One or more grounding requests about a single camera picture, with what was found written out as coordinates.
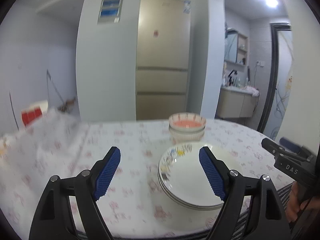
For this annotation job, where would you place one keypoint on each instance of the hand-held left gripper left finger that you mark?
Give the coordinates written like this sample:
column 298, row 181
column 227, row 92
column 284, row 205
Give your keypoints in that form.
column 107, row 172

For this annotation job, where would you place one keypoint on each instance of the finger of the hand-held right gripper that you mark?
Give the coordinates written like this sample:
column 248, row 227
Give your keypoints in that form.
column 272, row 147
column 291, row 145

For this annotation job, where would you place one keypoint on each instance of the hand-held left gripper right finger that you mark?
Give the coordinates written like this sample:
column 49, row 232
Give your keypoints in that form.
column 211, row 172

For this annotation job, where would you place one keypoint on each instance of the white ribbed bowl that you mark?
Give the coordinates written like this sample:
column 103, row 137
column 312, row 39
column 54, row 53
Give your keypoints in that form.
column 186, row 137

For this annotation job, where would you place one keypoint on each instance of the pink strawberry bowl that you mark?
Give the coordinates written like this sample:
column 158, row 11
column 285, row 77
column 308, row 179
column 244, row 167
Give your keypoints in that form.
column 186, row 123

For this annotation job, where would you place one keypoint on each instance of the person's right hand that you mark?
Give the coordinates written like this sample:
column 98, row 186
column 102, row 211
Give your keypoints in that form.
column 293, row 202

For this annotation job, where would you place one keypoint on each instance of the pink printed tablecloth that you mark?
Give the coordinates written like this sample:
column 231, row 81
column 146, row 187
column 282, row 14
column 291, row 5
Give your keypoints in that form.
column 125, row 135

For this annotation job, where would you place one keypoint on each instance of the beige vanity cabinet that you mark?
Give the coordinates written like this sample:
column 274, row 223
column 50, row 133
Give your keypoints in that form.
column 235, row 103

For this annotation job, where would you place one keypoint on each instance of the pink cloth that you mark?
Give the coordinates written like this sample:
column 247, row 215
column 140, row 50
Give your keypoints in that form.
column 251, row 90

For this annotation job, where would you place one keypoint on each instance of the black framed sliding door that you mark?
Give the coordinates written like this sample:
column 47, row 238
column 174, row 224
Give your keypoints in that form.
column 273, row 67

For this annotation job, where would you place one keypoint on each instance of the small cardboard box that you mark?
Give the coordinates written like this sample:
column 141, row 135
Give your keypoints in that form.
column 71, row 101

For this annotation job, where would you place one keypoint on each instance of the black faucet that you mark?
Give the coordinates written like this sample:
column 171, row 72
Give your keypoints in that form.
column 232, row 78

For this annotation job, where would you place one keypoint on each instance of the red box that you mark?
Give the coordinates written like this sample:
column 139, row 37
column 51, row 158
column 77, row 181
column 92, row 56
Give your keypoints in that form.
column 31, row 116

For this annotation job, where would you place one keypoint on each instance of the bathroom mirror cabinet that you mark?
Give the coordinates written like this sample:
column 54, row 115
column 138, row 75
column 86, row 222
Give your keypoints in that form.
column 236, row 47

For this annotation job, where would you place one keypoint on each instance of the thin rod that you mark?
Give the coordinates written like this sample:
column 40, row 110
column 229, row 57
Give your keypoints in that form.
column 13, row 110

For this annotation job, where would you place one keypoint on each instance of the gold refrigerator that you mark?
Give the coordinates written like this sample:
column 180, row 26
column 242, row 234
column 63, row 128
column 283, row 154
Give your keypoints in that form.
column 162, row 67

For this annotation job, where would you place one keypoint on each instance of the ceiling light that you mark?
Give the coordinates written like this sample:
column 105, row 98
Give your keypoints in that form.
column 272, row 2

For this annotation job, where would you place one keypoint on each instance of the pink fridge magnet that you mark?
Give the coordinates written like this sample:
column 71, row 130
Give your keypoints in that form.
column 155, row 33

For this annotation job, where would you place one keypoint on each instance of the fridge label sticker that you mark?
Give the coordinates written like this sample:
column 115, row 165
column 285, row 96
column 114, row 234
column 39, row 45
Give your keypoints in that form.
column 187, row 7

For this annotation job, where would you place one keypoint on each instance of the wall socket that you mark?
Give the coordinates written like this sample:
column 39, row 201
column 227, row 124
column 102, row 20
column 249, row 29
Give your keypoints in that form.
column 259, row 64

